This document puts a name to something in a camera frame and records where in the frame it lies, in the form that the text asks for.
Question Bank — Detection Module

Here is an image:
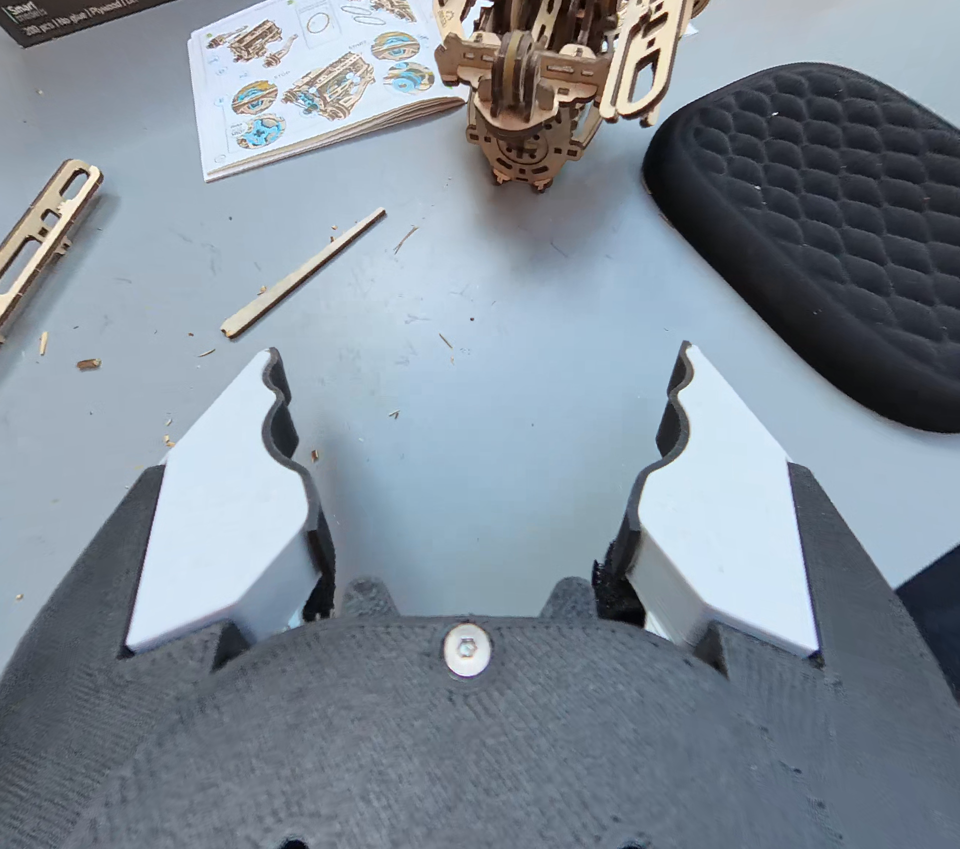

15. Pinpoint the illustrated instruction booklet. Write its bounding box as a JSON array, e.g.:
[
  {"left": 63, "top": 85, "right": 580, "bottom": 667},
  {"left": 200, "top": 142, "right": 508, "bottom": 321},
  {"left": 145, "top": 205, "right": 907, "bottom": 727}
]
[{"left": 186, "top": 0, "right": 468, "bottom": 183}]

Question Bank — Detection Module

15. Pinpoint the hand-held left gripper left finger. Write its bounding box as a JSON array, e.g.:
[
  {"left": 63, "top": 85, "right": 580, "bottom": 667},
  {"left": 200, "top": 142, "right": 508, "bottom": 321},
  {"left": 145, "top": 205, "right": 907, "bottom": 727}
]
[{"left": 123, "top": 347, "right": 337, "bottom": 655}]

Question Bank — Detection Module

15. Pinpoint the thin wooden strip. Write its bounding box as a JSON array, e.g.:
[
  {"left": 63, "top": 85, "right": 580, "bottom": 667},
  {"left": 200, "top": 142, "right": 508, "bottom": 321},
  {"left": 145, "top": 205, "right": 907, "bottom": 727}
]
[{"left": 220, "top": 207, "right": 388, "bottom": 341}]

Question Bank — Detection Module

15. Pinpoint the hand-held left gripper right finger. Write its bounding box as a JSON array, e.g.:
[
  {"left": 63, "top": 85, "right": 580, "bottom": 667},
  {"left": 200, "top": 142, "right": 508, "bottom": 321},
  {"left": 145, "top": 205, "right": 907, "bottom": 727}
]
[{"left": 594, "top": 340, "right": 820, "bottom": 660}]

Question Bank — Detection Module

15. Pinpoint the black honeycomb cushion pad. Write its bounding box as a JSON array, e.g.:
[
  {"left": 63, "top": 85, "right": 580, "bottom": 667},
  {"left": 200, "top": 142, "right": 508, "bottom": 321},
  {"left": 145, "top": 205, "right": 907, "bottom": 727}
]
[{"left": 642, "top": 62, "right": 960, "bottom": 435}]

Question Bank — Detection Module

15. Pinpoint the wooden submarine model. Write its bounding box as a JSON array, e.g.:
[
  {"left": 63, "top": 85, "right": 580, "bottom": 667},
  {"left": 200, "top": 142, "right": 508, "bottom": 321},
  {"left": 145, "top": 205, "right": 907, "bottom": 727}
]
[{"left": 430, "top": 0, "right": 726, "bottom": 192}]

